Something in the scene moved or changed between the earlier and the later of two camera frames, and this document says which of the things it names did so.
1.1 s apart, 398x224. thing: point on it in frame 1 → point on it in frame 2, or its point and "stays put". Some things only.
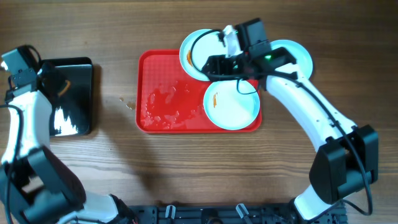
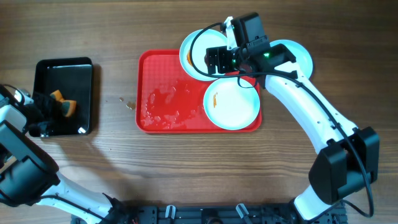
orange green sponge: (68, 83) → (68, 106)
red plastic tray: (169, 101) stays put
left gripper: (58, 75) → (50, 107)
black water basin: (67, 83) stays put
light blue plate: (197, 47) stays put
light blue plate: (303, 65) stays put
